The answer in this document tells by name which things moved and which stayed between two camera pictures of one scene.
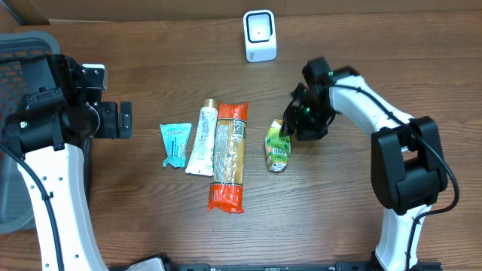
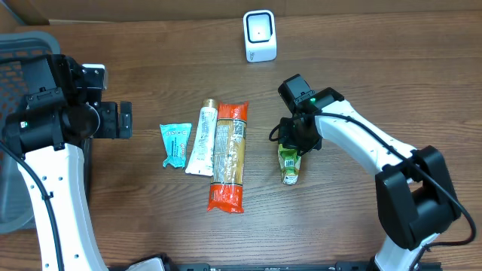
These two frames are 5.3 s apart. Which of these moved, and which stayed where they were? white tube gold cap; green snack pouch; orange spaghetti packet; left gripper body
Moved: green snack pouch
Stayed: left gripper body; orange spaghetti packet; white tube gold cap
